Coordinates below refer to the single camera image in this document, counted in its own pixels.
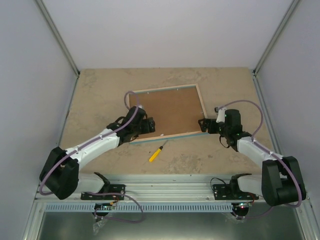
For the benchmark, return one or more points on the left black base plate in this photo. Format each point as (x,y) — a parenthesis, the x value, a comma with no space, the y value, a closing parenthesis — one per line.
(113,192)

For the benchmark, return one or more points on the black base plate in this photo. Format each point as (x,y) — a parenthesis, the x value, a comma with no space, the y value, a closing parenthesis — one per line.
(224,192)
(113,192)

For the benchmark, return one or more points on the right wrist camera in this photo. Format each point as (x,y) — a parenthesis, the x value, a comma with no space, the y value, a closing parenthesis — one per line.
(221,114)

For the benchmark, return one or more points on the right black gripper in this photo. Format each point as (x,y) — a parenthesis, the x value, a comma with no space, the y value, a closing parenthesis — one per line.
(206,122)

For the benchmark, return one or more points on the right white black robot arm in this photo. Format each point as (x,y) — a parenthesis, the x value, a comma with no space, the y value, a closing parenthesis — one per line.
(280,181)

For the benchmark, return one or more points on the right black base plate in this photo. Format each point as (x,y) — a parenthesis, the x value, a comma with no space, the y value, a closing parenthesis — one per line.
(224,192)

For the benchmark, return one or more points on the blue wooden picture frame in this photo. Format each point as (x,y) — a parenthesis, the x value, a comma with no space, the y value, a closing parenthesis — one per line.
(176,111)

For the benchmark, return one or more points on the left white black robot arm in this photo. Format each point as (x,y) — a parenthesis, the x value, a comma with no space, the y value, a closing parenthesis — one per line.
(61,175)

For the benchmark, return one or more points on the yellow handled screwdriver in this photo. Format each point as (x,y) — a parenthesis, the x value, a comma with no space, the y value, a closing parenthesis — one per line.
(156,153)

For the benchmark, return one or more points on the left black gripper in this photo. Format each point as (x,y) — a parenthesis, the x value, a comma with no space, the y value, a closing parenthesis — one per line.
(151,126)

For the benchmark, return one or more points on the aluminium profile rail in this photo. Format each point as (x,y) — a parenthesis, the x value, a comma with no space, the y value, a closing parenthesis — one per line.
(169,188)

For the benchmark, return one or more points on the grey slotted cable duct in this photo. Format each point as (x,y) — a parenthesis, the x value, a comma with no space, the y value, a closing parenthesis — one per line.
(130,207)

